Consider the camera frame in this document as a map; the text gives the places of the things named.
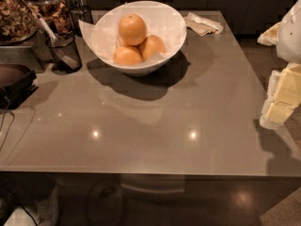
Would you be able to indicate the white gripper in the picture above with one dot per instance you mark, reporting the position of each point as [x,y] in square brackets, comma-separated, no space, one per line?
[290,35]

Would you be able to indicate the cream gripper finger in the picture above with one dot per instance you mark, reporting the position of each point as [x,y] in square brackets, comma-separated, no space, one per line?
[274,115]

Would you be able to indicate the orange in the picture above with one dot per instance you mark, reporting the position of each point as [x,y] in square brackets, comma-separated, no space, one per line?
[127,55]
[150,45]
[132,29]

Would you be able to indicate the white paper bowl liner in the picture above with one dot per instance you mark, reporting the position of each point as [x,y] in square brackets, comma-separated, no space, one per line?
[102,38]

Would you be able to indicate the white ceramic bowl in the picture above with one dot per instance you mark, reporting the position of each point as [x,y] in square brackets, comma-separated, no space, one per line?
[141,67]

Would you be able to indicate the folded beige napkin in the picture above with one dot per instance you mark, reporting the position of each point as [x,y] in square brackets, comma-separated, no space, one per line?
[201,25]

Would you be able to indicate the small black mesh holder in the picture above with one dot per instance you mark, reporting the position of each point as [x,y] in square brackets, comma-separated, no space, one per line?
[78,14]

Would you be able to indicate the white plastic spoon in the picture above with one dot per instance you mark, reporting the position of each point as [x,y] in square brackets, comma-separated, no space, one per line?
[51,36]

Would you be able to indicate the black mesh cup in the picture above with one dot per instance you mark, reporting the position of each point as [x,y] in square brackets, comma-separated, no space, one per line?
[60,66]

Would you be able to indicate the dark brown tray device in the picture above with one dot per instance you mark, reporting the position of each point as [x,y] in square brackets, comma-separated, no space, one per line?
[16,85]

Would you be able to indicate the large glass snack jar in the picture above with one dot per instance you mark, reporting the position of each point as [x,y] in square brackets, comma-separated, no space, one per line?
[16,22]

